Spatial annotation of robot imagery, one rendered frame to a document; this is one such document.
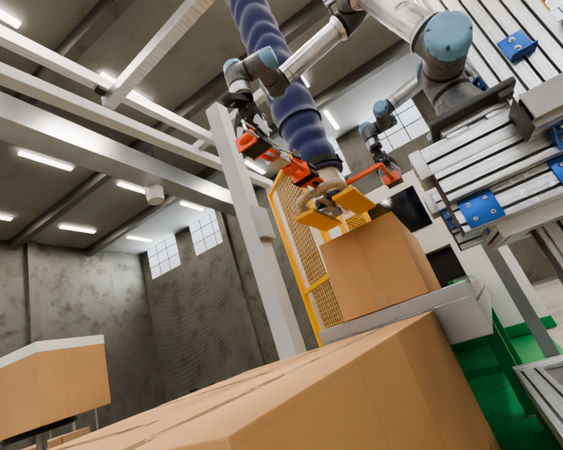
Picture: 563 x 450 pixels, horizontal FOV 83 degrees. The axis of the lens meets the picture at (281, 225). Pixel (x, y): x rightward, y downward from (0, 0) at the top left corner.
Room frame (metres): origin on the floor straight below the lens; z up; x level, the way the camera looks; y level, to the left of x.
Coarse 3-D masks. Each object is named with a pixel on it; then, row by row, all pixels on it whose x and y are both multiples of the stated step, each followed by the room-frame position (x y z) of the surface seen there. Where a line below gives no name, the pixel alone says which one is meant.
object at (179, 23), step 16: (192, 0) 1.55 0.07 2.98; (208, 0) 1.56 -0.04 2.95; (176, 16) 1.63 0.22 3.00; (192, 16) 1.63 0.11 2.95; (160, 32) 1.72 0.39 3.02; (176, 32) 1.71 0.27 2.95; (144, 48) 1.81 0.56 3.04; (160, 48) 1.79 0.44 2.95; (144, 64) 1.87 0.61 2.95; (128, 80) 1.96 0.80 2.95; (112, 96) 2.05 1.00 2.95
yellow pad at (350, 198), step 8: (344, 192) 1.21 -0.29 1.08; (352, 192) 1.22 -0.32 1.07; (360, 192) 1.29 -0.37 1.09; (336, 200) 1.24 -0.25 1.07; (344, 200) 1.28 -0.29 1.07; (352, 200) 1.31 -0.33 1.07; (360, 200) 1.34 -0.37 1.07; (368, 200) 1.38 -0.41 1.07; (352, 208) 1.41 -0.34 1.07; (360, 208) 1.45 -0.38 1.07; (368, 208) 1.49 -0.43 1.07
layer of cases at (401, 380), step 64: (256, 384) 0.74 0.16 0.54; (320, 384) 0.47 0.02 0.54; (384, 384) 0.66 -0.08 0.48; (448, 384) 1.08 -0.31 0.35; (64, 448) 0.82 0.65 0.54; (128, 448) 0.44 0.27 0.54; (192, 448) 0.33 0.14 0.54; (256, 448) 0.34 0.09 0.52; (320, 448) 0.43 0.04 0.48; (384, 448) 0.57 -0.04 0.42; (448, 448) 0.85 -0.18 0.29
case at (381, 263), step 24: (384, 216) 1.46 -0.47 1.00; (336, 240) 1.58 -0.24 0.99; (360, 240) 1.52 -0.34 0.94; (384, 240) 1.47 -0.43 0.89; (408, 240) 1.55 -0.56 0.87; (336, 264) 1.58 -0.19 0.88; (360, 264) 1.53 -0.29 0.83; (384, 264) 1.48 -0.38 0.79; (408, 264) 1.43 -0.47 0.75; (336, 288) 1.59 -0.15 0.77; (360, 288) 1.53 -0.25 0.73; (384, 288) 1.48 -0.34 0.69; (408, 288) 1.44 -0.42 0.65; (432, 288) 1.54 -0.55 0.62; (360, 312) 1.54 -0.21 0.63
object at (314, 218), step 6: (312, 210) 1.28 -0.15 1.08; (300, 216) 1.31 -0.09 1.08; (306, 216) 1.30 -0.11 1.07; (312, 216) 1.33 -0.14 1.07; (318, 216) 1.36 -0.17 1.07; (324, 216) 1.39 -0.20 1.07; (330, 216) 1.44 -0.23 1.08; (300, 222) 1.36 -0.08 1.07; (306, 222) 1.38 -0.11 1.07; (312, 222) 1.41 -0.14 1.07; (318, 222) 1.44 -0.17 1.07; (324, 222) 1.47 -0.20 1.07; (330, 222) 1.50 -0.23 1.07; (336, 222) 1.53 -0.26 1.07; (318, 228) 1.52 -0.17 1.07; (324, 228) 1.55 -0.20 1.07; (330, 228) 1.58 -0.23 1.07
